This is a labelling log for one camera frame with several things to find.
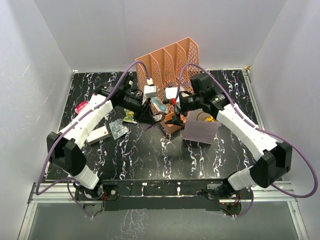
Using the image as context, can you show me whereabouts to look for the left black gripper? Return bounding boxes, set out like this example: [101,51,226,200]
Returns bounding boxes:
[117,92,155,125]

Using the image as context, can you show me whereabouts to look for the green sour candy bag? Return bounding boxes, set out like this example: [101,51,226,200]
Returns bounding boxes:
[122,109,138,124]

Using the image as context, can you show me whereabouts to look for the lilac paper bag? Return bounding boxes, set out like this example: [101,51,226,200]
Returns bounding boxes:
[183,109,221,145]

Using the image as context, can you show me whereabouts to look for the yellow M&M's packet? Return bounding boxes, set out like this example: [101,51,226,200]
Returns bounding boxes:
[204,116,216,122]

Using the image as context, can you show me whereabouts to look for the pink candy packet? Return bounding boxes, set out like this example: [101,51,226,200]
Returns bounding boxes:
[74,101,88,114]

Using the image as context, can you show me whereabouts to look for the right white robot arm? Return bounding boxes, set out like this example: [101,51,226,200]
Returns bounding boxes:
[164,73,293,199]

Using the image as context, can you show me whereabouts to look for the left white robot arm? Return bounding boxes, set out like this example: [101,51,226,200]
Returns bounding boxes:
[46,75,157,200]

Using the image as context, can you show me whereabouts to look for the blue correction tape blister pack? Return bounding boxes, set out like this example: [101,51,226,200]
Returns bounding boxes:
[151,97,169,114]

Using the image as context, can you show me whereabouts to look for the silver foil snack packet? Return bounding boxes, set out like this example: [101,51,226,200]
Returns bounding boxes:
[109,118,129,140]

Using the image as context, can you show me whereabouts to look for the pink plastic desk organizer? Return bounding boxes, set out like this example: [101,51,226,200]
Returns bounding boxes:
[134,36,217,134]

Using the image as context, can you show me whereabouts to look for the white rectangular snack box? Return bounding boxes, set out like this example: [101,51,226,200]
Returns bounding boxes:
[86,126,110,145]

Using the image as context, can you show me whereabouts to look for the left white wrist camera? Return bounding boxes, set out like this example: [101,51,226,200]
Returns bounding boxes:
[142,78,158,104]

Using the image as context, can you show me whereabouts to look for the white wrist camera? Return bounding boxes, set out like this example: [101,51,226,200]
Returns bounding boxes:
[142,78,158,104]
[163,87,180,104]

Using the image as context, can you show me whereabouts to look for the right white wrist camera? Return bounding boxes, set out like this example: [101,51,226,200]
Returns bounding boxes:
[163,87,180,104]

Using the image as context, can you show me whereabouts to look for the black front mounting rail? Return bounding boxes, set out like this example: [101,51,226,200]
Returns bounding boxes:
[75,179,251,211]

